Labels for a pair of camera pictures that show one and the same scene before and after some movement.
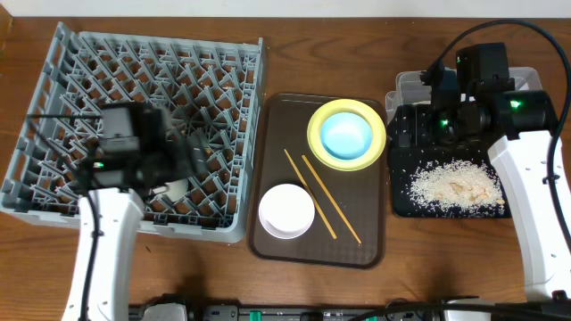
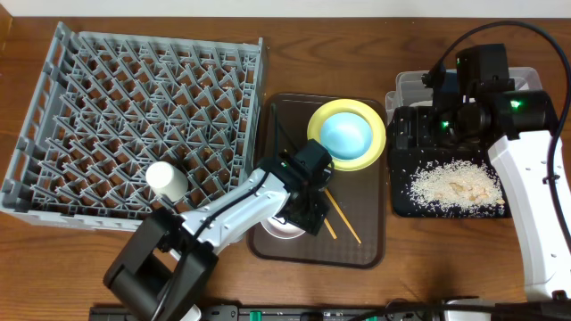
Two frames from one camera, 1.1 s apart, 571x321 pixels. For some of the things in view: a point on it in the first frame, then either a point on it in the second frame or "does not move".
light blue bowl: (346, 135) does not move
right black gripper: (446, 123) does not move
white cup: (174, 190) does not move
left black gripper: (182, 168) -> (313, 222)
